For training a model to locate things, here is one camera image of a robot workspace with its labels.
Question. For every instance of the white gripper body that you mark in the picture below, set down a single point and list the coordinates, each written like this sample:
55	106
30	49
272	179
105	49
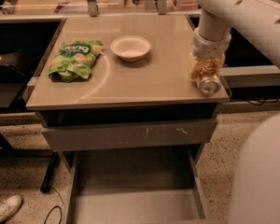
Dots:
209	49

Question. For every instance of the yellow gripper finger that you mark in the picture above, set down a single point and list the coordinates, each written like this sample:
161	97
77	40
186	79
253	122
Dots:
219	61
195	65

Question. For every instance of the orange soda can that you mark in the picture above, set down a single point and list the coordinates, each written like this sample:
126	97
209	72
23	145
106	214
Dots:
206	77

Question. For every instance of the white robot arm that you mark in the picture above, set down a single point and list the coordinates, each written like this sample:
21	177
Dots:
255	192

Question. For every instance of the grey top drawer front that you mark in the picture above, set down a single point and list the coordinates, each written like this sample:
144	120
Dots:
129	135

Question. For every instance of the grey drawer cabinet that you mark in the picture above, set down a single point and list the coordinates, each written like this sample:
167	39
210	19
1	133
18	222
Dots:
155	88

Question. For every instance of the open middle drawer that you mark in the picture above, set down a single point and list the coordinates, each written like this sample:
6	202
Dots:
150	185

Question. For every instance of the white paper bowl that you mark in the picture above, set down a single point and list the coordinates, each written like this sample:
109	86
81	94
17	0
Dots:
130	48

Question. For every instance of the green snack bag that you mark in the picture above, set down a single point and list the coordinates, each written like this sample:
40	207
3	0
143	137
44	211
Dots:
74	60

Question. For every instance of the black desk leg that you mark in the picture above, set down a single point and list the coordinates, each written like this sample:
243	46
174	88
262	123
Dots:
45	186

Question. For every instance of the white shoe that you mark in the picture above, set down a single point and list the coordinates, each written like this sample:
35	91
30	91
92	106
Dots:
9	207

